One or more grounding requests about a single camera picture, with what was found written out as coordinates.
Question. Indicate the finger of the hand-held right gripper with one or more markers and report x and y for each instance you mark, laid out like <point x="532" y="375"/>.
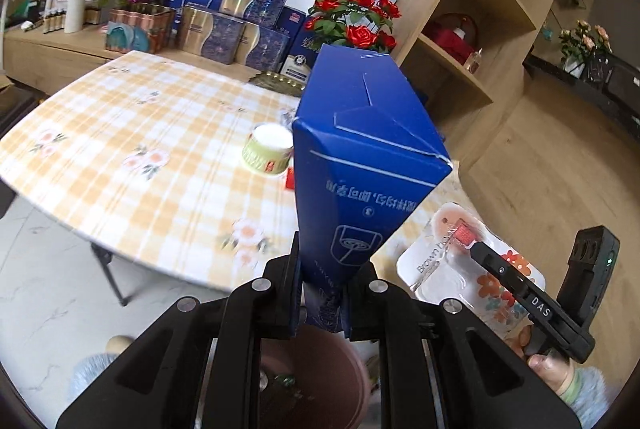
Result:
<point x="535" y="301"/>

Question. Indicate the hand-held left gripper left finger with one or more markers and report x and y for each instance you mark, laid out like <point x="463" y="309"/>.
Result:
<point x="296" y="304"/>

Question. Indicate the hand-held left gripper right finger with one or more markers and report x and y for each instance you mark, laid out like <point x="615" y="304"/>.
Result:
<point x="357" y="309"/>

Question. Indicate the brown plastic bin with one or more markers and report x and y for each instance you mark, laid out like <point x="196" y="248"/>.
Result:
<point x="325" y="369"/>

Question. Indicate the white floral plastic tray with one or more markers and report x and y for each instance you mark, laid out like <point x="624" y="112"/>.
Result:
<point x="440" y="269"/>

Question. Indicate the blue carton box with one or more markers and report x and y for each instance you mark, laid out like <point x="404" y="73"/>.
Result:
<point x="360" y="149"/>

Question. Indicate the person's right forearm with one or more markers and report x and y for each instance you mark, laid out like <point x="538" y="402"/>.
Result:
<point x="587" y="394"/>

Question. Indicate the person's right hand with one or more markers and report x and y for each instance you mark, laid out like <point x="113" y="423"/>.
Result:
<point x="550" y="371"/>

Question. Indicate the green white paper cup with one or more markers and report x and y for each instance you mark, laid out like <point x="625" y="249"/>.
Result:
<point x="265" y="149"/>

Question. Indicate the black counter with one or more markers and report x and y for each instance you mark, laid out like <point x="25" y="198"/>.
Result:
<point x="560" y="94"/>

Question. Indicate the black appliance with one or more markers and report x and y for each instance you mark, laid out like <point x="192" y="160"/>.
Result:
<point x="620" y="79"/>

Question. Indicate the black folding table legs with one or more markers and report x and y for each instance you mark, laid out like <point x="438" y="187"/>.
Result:
<point x="107" y="269"/>

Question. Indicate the wooden shelf unit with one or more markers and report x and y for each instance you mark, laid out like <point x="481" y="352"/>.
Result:
<point x="500" y="74"/>

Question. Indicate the pink flowers in vase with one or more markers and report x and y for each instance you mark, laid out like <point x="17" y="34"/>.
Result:
<point x="582" y="44"/>

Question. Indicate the fuzzy blue cloth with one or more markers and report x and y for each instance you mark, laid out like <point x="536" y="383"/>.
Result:
<point x="90" y="371"/>

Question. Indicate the gold blister pack tray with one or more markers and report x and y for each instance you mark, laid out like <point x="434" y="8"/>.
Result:
<point x="275" y="81"/>

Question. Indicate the small clear bottle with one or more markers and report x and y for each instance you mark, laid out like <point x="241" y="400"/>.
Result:
<point x="473" y="60"/>

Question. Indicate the blue white printed box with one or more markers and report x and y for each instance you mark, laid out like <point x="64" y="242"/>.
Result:
<point x="300" y="61"/>

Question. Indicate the yellow plaid floral tablecloth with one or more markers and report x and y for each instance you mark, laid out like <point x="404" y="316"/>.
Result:
<point x="125" y="119"/>

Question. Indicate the red basket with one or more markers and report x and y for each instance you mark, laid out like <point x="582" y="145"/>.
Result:
<point x="450" y="34"/>

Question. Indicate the red rose bouquet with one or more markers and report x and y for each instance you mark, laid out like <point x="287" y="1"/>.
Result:
<point x="360" y="34"/>

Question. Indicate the blue box with red label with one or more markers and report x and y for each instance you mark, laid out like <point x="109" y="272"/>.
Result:
<point x="294" y="21"/>

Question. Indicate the teal fan ornament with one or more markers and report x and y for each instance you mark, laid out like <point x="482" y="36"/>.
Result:
<point x="120" y="40"/>

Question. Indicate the copper striped planter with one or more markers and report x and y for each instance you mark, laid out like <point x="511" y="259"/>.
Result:
<point x="150" y="21"/>

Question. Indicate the dark furniture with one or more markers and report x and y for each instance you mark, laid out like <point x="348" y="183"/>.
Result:
<point x="20" y="109"/>

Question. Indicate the wooden sideboard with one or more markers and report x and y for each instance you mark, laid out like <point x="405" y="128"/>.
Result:
<point x="60" y="54"/>

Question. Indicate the tall white vase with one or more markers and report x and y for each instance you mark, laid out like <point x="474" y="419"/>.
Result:
<point x="75" y="11"/>

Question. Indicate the row of small brown bottles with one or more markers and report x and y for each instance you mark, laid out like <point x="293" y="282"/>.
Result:
<point x="52" y="20"/>

